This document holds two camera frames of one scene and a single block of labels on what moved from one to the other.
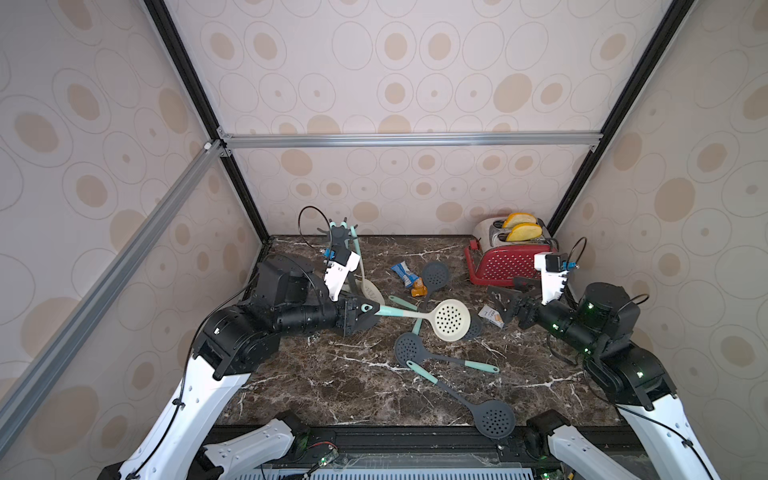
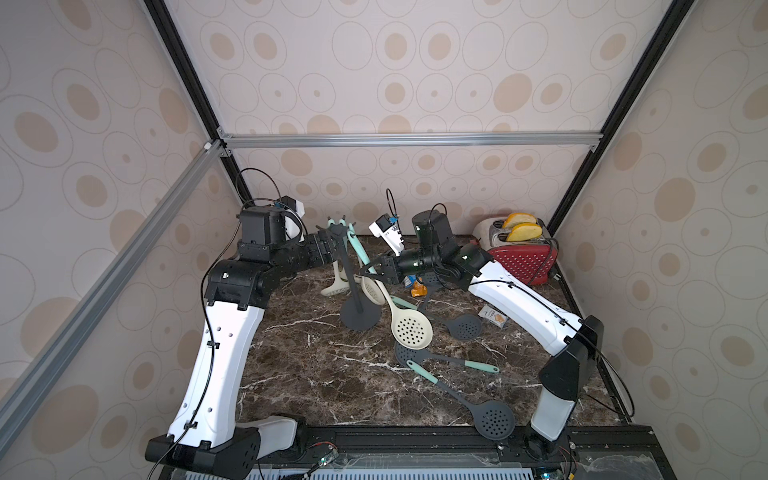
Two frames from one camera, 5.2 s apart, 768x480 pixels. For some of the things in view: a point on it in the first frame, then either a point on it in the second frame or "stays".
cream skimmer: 450,318 -> 410,329
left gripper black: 350,314 -> 318,252
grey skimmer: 410,346 stays
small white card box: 492,315 stays
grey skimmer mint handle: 494,418 stays
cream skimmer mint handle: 365,288 stays
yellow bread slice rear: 517,218 stays
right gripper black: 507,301 -> 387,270
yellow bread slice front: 524,232 stays
